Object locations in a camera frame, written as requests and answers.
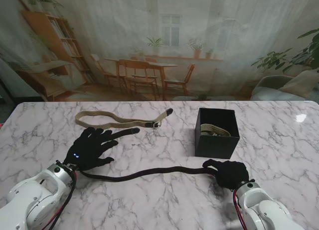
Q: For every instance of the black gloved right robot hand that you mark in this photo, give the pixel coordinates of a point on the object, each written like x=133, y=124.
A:
x=229, y=175

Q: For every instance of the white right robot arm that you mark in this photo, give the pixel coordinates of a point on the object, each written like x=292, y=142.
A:
x=269, y=210

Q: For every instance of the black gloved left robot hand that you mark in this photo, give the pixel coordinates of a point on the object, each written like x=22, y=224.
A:
x=89, y=150

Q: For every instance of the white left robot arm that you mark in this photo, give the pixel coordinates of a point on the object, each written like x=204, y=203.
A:
x=32, y=197

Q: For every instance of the black woven belt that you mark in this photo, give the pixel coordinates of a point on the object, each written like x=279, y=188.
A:
x=154, y=171

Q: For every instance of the black square storage box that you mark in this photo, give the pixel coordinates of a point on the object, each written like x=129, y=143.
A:
x=219, y=145

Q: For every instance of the beige braided belt silver buckle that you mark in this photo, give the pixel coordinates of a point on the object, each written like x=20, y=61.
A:
x=84, y=114
x=214, y=130

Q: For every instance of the printed room scene backdrop curtain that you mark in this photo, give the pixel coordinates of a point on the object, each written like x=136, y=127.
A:
x=159, y=16

